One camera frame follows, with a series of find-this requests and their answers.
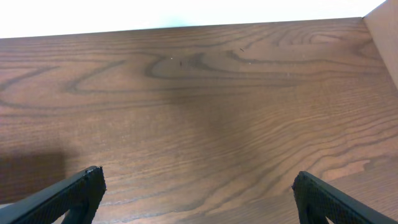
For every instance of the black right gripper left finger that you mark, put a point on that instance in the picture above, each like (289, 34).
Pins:
(76, 199)

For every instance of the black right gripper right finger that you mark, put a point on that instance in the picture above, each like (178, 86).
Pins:
(320, 202)

